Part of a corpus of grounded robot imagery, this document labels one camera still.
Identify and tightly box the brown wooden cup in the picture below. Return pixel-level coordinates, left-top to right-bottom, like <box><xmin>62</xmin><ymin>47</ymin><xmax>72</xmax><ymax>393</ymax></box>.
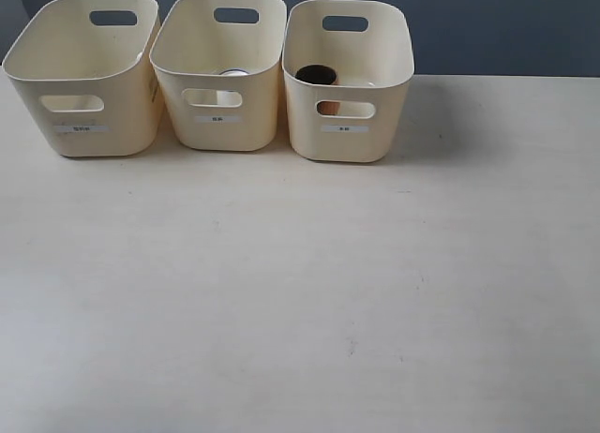
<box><xmin>295</xmin><ymin>64</ymin><xmax>340</xmax><ymax>116</ymax></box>

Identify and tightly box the cream plastic bin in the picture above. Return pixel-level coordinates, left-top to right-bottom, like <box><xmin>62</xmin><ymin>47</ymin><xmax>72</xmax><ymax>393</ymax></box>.
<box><xmin>3</xmin><ymin>0</ymin><xmax>163</xmax><ymax>157</ymax></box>
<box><xmin>282</xmin><ymin>0</ymin><xmax>414</xmax><ymax>163</ymax></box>
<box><xmin>150</xmin><ymin>0</ymin><xmax>287</xmax><ymax>152</ymax></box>

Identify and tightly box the left cream plastic bin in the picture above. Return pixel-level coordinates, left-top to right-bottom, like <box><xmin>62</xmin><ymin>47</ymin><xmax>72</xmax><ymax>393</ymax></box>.
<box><xmin>3</xmin><ymin>0</ymin><xmax>163</xmax><ymax>157</ymax></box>

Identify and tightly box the right cream plastic bin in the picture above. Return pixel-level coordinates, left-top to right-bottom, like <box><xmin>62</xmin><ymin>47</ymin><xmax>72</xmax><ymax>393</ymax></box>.
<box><xmin>282</xmin><ymin>0</ymin><xmax>414</xmax><ymax>163</ymax></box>

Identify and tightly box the white paper cup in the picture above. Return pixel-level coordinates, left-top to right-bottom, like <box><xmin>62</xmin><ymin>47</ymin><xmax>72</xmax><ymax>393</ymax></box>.
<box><xmin>215</xmin><ymin>68</ymin><xmax>248</xmax><ymax>108</ymax></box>

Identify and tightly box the middle cream plastic bin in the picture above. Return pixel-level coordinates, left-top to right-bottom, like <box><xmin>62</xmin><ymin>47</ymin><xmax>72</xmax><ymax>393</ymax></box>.
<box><xmin>150</xmin><ymin>0</ymin><xmax>287</xmax><ymax>152</ymax></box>

